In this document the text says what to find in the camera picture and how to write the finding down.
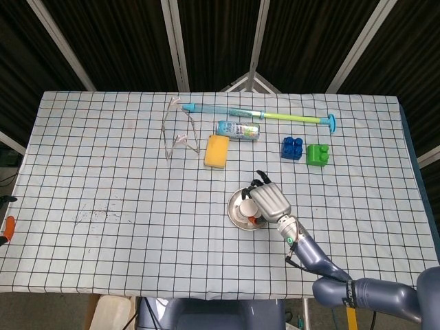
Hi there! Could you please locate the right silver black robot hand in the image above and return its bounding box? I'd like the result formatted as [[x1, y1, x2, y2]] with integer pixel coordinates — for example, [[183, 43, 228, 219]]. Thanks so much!
[[240, 169, 293, 226]]

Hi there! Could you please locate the white paper cup blue print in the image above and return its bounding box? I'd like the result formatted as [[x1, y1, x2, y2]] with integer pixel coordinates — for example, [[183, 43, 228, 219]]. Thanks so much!
[[239, 198, 259, 224]]

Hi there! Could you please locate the round steel plate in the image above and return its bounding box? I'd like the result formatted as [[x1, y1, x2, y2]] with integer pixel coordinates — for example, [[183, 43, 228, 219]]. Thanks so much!
[[227, 187, 268, 232]]

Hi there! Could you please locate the blue plastic building block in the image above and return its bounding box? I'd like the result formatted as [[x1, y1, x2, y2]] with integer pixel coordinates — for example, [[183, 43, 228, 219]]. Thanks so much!
[[280, 136, 305, 161]]

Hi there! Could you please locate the green plastic building block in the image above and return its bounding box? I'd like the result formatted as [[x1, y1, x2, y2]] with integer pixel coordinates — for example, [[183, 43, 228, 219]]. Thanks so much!
[[305, 144, 330, 168]]

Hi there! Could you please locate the yellow sponge green base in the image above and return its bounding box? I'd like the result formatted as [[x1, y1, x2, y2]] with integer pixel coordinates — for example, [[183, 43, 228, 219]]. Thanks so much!
[[203, 134, 230, 170]]

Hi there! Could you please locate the light blue drink can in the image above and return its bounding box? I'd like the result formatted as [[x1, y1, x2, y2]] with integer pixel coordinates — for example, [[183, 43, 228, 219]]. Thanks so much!
[[216, 120, 261, 142]]

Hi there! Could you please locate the grey-blue robot torso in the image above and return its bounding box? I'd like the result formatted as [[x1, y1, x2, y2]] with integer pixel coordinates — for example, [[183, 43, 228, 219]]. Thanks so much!
[[137, 297, 286, 330]]

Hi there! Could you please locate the light blue checkered tablecloth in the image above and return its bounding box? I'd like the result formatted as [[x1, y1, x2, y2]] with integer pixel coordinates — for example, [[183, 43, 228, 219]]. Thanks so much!
[[0, 89, 440, 300]]

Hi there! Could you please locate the beige plastic container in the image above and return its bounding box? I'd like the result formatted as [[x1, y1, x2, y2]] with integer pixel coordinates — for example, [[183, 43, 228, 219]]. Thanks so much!
[[91, 294, 135, 330]]

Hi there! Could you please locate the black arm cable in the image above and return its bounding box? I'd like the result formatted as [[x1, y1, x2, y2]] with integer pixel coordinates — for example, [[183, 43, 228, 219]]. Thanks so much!
[[284, 239, 348, 283]]

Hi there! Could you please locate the white folding wire rack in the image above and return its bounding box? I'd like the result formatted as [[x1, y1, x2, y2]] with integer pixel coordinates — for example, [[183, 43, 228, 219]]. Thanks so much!
[[161, 96, 201, 160]]

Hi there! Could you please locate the white triangular frame foot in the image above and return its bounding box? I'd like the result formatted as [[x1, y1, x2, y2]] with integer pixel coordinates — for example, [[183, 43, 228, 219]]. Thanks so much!
[[219, 71, 283, 94]]

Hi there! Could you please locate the black floor cable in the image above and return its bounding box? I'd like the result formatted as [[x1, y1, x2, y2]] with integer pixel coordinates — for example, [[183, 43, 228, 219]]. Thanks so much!
[[141, 297, 162, 330]]

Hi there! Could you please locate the white metal frame bar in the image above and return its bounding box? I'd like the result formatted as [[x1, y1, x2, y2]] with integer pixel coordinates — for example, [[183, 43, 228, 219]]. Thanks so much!
[[417, 147, 440, 168], [0, 130, 27, 155]]

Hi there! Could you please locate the white metal frame post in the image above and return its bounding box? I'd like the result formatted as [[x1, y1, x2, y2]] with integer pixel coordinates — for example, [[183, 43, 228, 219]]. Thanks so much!
[[26, 0, 97, 92], [246, 0, 271, 75], [160, 0, 190, 93], [325, 0, 393, 94]]

